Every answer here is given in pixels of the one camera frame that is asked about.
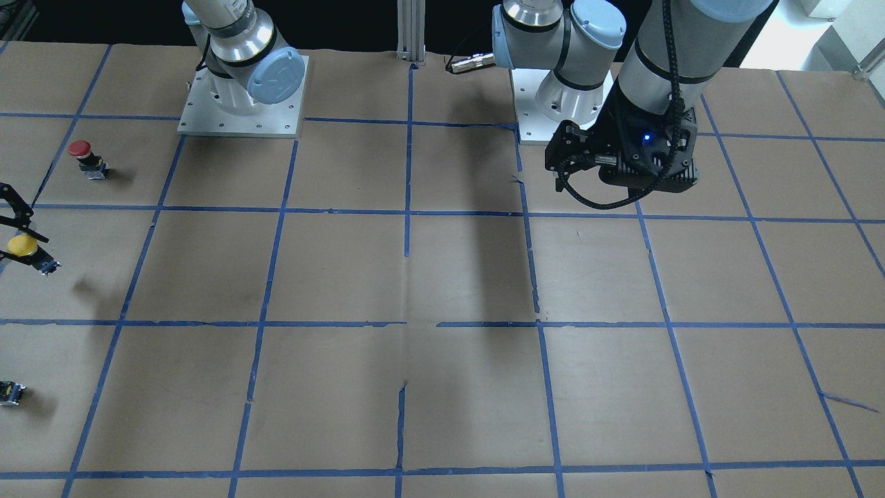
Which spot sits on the yellow push button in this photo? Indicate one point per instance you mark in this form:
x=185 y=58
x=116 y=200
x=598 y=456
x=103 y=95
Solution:
x=25 y=249

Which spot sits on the aluminium frame post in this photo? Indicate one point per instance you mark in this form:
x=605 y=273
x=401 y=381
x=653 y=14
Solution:
x=410 y=25

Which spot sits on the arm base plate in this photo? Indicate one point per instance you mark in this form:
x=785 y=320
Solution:
x=546 y=121
x=220 y=108

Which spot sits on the red-green push button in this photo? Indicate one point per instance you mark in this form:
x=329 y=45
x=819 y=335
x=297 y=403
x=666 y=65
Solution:
x=92 y=165

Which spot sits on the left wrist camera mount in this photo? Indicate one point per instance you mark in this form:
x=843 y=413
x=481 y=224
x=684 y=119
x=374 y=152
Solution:
x=648 y=140

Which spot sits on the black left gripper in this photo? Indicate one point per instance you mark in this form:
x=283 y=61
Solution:
x=610 y=136

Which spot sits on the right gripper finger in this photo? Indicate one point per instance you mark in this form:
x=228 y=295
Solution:
x=22 y=211
x=38 y=259

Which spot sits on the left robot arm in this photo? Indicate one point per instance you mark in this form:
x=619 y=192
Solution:
x=679 y=47

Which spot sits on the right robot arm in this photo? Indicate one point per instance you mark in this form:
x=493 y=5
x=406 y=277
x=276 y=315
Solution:
x=246 y=85

